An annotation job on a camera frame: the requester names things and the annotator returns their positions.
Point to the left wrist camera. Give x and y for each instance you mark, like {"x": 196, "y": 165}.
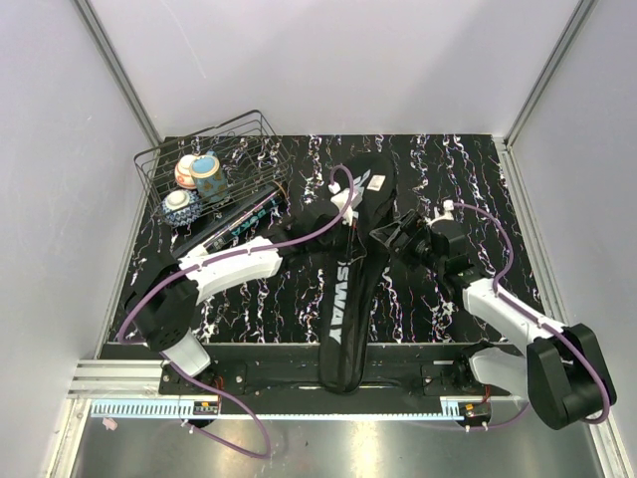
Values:
{"x": 346, "y": 201}

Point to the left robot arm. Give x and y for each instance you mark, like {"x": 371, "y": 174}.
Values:
{"x": 159, "y": 309}

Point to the blue patterned bowl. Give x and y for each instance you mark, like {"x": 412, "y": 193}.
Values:
{"x": 181, "y": 207}

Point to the orange white bowl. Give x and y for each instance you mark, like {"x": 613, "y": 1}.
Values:
{"x": 182, "y": 172}

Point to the black shuttlecock tube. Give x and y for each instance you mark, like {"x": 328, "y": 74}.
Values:
{"x": 232, "y": 221}

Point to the black racket bag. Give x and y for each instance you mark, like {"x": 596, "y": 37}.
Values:
{"x": 349, "y": 284}

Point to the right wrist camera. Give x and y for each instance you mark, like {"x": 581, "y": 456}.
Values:
{"x": 446, "y": 212}

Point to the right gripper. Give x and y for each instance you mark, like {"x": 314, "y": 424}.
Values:
{"x": 414, "y": 226}

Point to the blue butterfly mug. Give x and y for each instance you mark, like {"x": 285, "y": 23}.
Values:
{"x": 209, "y": 177}

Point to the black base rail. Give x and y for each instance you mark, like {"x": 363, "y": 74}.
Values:
{"x": 408, "y": 381}

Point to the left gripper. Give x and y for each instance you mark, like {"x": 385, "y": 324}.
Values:
{"x": 353, "y": 248}

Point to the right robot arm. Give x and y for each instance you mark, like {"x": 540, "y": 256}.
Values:
{"x": 559, "y": 370}

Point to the wire dish rack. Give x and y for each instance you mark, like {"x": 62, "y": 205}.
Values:
{"x": 251, "y": 155}

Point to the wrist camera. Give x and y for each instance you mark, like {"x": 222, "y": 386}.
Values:
{"x": 346, "y": 201}
{"x": 446, "y": 212}

